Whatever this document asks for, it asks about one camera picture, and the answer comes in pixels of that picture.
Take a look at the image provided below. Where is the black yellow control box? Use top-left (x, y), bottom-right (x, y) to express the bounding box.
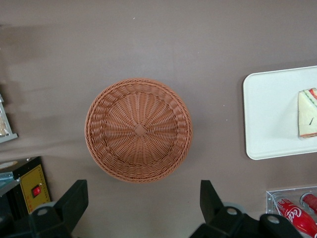
top-left (13, 156), bottom-right (52, 215)

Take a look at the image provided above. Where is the red cola bottle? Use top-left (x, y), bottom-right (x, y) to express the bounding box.
top-left (300, 193), bottom-right (317, 212)
top-left (274, 197), bottom-right (317, 236)

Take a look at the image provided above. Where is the black display cabinet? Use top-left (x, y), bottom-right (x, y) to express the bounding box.
top-left (0, 158), bottom-right (32, 224)

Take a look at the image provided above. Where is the triangular packaged sandwich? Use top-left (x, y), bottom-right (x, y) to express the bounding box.
top-left (298, 87), bottom-right (317, 139)

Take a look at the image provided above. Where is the brown round wicker basket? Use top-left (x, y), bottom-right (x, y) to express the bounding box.
top-left (84, 78), bottom-right (193, 184)

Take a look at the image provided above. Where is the clear acrylic bottle rack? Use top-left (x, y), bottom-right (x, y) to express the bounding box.
top-left (266, 185), bottom-right (317, 216)

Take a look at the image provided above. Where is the beige plastic tray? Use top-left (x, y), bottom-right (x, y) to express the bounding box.
top-left (242, 65), bottom-right (317, 161)

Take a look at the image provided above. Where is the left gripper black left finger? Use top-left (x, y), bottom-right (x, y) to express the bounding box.
top-left (27, 179), bottom-right (89, 238)

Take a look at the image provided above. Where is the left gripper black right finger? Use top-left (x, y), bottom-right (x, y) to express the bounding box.
top-left (190, 179), bottom-right (307, 238)

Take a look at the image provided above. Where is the brown table cover sheet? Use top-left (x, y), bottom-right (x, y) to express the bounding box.
top-left (0, 0), bottom-right (317, 238)

